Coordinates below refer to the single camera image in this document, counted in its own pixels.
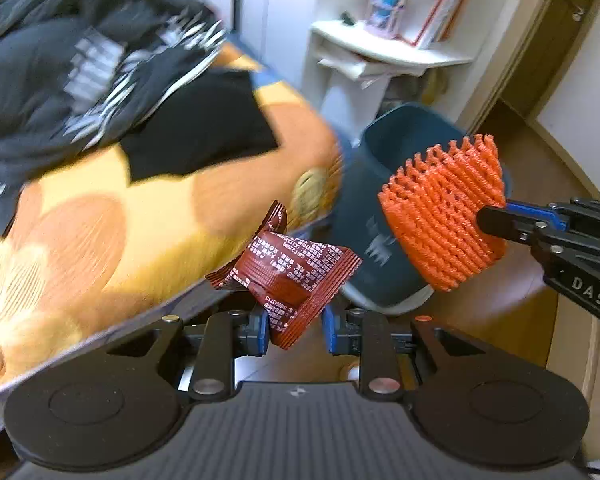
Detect dark teal trash bin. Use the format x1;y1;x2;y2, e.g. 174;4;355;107
332;102;514;317

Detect black jacket with white print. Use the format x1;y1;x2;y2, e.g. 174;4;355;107
0;0;229;237

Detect wooden door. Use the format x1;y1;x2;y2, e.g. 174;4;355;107
500;0;600;117

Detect orange foam fruit net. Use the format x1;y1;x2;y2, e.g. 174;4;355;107
378;134;509;293

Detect dark red snack wrapper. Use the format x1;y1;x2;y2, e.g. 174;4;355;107
205;200;364;350

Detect orange patterned blanket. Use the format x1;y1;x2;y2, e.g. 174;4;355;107
0;42;347;397

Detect stack of books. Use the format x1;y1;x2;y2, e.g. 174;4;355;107
389;0;470;51

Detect loose white papers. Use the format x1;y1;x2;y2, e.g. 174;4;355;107
319;52;397;92

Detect white wardrobe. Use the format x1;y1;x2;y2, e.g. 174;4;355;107
172;0;332;107

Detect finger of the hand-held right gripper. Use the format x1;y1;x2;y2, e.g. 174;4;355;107
505;199;600;233
475;204;571;261

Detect black cloth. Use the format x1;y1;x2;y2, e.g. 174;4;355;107
120;66;281;184

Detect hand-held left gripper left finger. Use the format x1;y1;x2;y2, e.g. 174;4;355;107
107;307;271;402

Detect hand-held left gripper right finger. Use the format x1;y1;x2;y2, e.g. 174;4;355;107
322;306;485;395

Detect white shelf unit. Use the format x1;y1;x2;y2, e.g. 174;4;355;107
307;19;477;128

